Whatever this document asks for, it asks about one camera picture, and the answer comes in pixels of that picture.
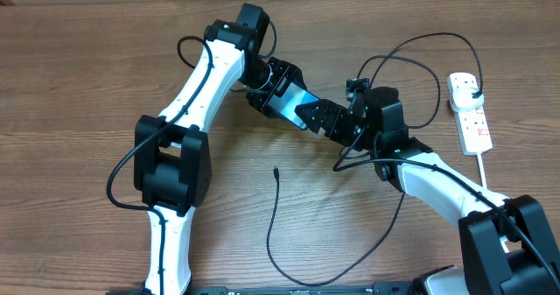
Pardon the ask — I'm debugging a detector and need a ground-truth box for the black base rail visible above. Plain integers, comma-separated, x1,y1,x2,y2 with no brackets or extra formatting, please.
104,280,417,295

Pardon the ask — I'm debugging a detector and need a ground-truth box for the Samsung Galaxy smartphone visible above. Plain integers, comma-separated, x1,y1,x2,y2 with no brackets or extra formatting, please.
268,83,319,130

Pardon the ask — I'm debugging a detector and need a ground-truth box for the black charging cable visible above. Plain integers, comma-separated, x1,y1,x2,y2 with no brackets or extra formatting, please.
265,32,485,287

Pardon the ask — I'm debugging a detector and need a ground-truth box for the white power strip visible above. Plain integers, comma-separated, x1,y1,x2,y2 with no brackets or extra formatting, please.
447,72,493,155

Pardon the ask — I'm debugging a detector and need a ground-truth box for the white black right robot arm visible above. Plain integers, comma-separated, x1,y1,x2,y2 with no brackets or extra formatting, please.
295,88,559,294

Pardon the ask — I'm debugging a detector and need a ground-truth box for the white charger plug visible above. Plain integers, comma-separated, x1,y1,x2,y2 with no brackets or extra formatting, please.
450,88,485,112

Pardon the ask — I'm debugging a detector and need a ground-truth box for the white power strip cord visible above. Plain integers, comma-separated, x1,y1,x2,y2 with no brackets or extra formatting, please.
475,152,489,191

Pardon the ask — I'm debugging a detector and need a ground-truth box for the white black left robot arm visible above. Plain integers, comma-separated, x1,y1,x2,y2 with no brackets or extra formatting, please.
134,4,316,294

